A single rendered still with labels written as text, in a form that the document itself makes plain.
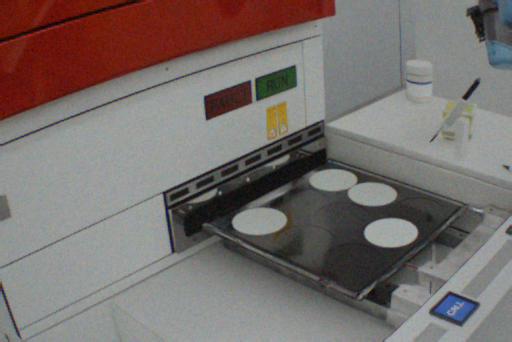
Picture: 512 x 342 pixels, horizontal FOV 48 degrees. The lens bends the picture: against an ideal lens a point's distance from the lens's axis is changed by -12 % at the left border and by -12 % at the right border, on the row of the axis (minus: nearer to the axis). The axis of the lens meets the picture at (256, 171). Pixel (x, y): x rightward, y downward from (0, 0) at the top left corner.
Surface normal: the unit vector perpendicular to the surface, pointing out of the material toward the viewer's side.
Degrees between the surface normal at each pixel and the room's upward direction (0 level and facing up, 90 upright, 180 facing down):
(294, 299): 0
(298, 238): 0
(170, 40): 90
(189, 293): 0
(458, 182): 90
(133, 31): 90
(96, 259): 90
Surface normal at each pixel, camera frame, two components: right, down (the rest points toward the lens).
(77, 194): 0.71, 0.26
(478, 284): -0.06, -0.91
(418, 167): -0.70, 0.34
